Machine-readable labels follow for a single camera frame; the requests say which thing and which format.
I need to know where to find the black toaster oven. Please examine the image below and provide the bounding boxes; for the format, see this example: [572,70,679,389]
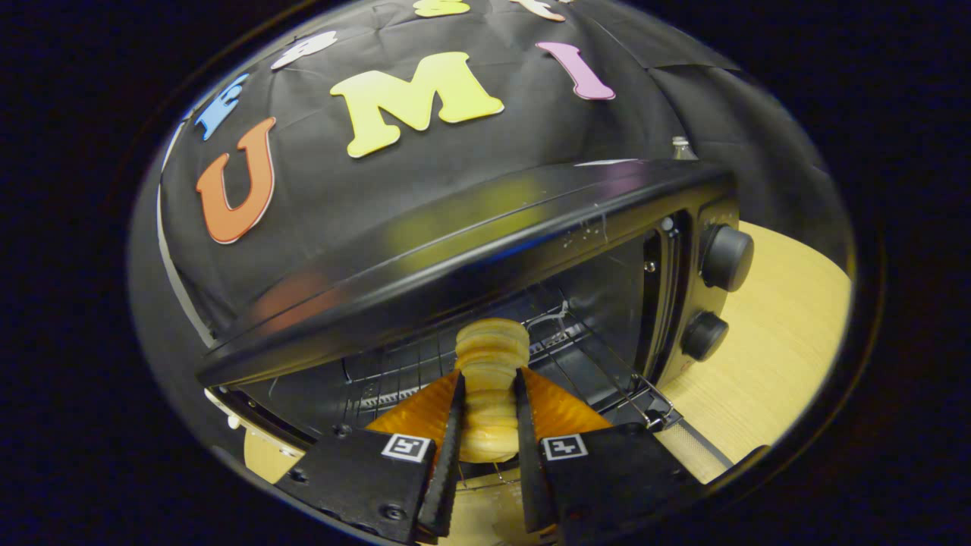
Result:
[196,158,756,497]

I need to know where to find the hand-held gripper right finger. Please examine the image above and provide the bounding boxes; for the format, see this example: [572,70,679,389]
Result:
[514,367,703,546]

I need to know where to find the yellow ridged bread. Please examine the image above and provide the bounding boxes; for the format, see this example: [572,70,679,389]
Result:
[454,318,532,464]

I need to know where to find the black backdrop cloth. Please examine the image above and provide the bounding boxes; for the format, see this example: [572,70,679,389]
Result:
[129,0,854,357]

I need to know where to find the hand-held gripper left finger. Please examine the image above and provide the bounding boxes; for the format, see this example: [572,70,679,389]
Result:
[275,369,467,545]

